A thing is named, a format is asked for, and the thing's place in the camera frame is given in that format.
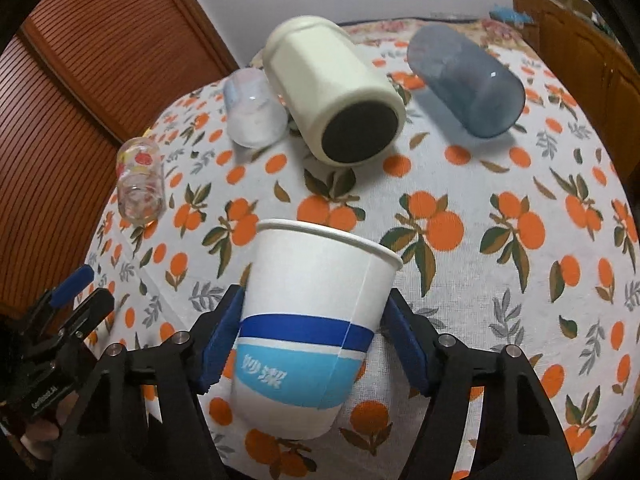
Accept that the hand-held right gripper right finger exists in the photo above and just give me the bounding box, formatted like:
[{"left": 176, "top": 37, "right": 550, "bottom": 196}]
[{"left": 382, "top": 287, "right": 577, "bottom": 480}]

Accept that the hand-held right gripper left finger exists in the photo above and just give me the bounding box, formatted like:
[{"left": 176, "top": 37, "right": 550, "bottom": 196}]
[{"left": 50, "top": 284, "right": 246, "bottom": 480}]

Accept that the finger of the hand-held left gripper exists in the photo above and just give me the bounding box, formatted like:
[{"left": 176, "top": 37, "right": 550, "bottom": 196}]
[
  {"left": 50, "top": 287, "right": 117, "bottom": 348},
  {"left": 21, "top": 263, "right": 96, "bottom": 333}
]

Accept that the white paper cup blue band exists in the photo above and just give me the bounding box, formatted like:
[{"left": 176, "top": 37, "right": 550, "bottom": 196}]
[{"left": 229, "top": 218, "right": 404, "bottom": 441}]

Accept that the fruit print glass cup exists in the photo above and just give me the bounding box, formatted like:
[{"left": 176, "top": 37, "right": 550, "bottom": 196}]
[{"left": 115, "top": 137, "right": 166, "bottom": 224}]

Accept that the clear frosted plastic cup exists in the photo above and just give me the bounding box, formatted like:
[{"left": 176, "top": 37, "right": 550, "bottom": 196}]
[{"left": 222, "top": 68, "right": 290, "bottom": 149}]

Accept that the blue translucent plastic cup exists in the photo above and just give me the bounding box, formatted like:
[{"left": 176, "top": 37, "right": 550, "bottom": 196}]
[{"left": 406, "top": 24, "right": 526, "bottom": 140}]

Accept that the cream cup black base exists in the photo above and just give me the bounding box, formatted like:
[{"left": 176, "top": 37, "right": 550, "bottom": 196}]
[{"left": 262, "top": 15, "right": 407, "bottom": 167}]

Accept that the person's left hand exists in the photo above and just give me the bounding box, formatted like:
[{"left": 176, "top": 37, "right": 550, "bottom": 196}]
[{"left": 17, "top": 394, "right": 77, "bottom": 462}]

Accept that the orange print tablecloth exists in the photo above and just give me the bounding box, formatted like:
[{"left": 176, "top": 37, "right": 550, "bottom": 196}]
[{"left": 74, "top": 17, "right": 640, "bottom": 480}]

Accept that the brown wooden door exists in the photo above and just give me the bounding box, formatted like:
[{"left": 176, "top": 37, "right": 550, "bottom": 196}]
[{"left": 0, "top": 0, "right": 242, "bottom": 323}]

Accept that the brown wooden cabinet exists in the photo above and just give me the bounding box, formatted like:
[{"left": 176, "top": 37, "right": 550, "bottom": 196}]
[{"left": 510, "top": 0, "right": 640, "bottom": 188}]

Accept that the blue plush toy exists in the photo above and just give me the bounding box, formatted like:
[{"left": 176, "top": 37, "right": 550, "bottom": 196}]
[{"left": 491, "top": 3, "right": 534, "bottom": 26}]

